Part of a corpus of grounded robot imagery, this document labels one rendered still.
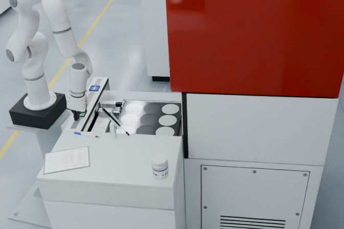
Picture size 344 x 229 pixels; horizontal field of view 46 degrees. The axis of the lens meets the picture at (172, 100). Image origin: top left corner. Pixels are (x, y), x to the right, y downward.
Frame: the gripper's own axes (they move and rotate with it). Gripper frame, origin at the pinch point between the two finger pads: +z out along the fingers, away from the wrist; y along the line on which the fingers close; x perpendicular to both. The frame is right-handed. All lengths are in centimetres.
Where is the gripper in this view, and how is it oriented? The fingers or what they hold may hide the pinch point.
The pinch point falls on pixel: (76, 116)
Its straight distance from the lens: 222.2
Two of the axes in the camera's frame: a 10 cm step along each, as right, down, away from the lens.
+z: -1.6, 8.0, 5.7
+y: -9.8, -2.1, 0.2
